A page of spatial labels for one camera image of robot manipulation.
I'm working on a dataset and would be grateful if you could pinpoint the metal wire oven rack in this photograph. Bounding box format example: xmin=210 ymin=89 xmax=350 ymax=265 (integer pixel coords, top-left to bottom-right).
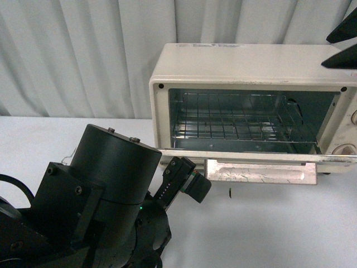
xmin=170 ymin=93 xmax=318 ymax=151

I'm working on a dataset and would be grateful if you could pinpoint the beige oven knob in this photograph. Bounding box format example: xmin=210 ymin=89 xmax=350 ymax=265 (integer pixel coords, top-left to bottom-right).
xmin=332 ymin=143 xmax=356 ymax=155
xmin=351 ymin=111 xmax=357 ymax=125

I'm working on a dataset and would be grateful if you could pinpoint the beige upper oven knob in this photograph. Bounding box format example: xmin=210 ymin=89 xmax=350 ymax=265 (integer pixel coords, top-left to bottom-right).
xmin=351 ymin=111 xmax=357 ymax=125

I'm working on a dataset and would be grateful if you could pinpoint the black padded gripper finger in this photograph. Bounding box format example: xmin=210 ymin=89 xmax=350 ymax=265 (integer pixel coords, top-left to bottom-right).
xmin=185 ymin=172 xmax=211 ymax=203

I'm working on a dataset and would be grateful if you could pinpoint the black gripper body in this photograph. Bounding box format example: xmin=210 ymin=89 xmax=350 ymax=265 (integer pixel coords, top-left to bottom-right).
xmin=124 ymin=157 xmax=196 ymax=267

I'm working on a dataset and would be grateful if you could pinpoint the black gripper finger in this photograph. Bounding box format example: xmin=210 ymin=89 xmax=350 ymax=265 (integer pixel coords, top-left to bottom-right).
xmin=326 ymin=8 xmax=357 ymax=44
xmin=321 ymin=44 xmax=356 ymax=69

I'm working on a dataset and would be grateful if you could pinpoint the beige lower oven knob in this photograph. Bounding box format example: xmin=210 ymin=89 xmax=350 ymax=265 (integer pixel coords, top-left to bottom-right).
xmin=332 ymin=143 xmax=356 ymax=155

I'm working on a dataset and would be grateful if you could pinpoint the cream glass oven door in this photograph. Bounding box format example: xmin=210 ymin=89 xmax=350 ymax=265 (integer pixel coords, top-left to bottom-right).
xmin=160 ymin=149 xmax=356 ymax=185

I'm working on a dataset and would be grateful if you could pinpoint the cream Toshiba toaster oven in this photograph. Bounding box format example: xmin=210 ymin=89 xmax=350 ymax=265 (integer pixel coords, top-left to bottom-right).
xmin=149 ymin=42 xmax=357 ymax=175

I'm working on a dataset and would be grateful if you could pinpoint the white pleated curtain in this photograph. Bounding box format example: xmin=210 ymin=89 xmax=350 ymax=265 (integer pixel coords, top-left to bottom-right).
xmin=1 ymin=1 xmax=356 ymax=119

